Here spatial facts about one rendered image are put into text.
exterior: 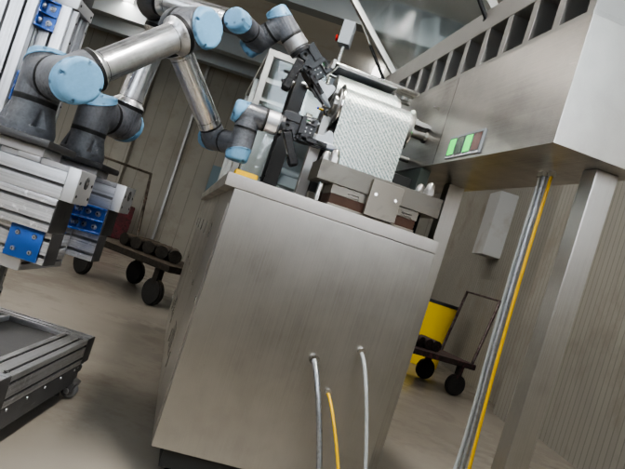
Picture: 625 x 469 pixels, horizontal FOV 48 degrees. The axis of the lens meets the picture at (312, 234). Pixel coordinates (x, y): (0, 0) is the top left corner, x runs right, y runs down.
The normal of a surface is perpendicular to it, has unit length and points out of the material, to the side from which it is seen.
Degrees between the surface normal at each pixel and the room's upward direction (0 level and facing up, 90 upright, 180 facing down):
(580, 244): 90
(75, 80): 95
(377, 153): 90
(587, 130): 90
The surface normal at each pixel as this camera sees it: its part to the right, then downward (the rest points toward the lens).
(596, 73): 0.18, 0.04
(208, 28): 0.81, 0.15
